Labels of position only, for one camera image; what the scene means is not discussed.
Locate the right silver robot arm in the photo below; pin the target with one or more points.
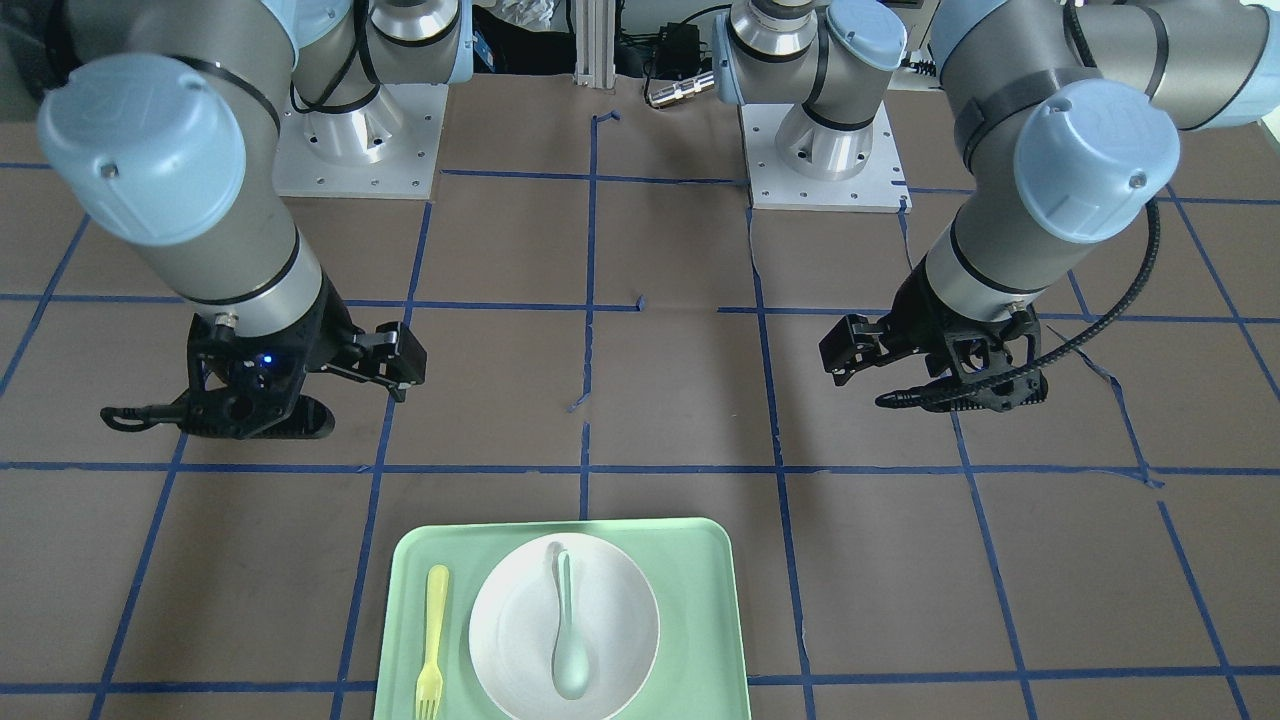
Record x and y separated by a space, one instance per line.
163 117

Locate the aluminium frame post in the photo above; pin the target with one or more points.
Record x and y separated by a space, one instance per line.
594 31

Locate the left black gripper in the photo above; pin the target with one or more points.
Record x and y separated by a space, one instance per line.
912 313

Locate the yellow plastic fork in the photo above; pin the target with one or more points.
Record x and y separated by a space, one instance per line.
429 685

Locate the pale green plastic spoon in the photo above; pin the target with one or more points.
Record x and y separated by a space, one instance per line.
571 664

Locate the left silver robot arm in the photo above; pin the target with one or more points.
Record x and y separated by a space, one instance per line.
1069 120

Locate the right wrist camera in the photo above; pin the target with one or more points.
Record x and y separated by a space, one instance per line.
268 369

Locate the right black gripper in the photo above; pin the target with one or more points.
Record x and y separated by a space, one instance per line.
325 327

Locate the light green tray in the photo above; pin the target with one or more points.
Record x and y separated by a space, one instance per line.
700 671

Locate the white round plate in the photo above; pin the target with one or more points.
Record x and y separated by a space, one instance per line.
514 621

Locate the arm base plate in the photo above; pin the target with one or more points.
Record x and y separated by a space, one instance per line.
386 150
795 164

